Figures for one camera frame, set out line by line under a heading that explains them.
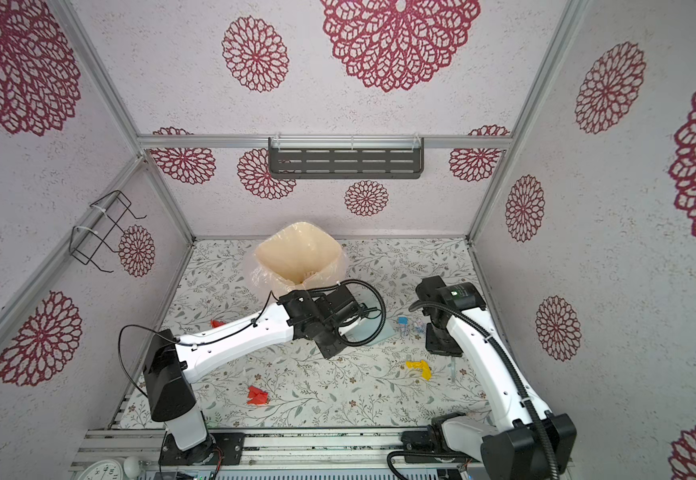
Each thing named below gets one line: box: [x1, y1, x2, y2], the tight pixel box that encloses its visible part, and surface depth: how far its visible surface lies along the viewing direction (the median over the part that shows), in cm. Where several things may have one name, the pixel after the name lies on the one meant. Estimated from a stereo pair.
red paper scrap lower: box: [247, 385, 269, 405], surface depth 83 cm
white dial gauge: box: [77, 459, 125, 480], surface depth 69 cm
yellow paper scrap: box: [405, 360, 432, 381], surface depth 88 cm
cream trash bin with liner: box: [251, 221, 349, 301], surface depth 86 cm
